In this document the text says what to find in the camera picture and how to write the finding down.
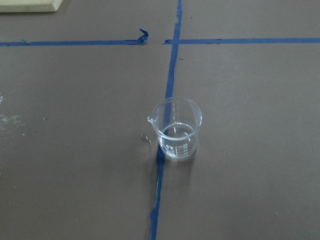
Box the right blue tape strip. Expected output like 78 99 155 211
176 37 320 45

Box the wooden cutting board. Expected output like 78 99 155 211
0 0 63 13

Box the crumpled blue tape strip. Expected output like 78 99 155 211
0 28 149 47

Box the clear glass cup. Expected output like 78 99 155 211
147 97 203 161

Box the long blue tape strip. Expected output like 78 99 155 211
148 0 183 240

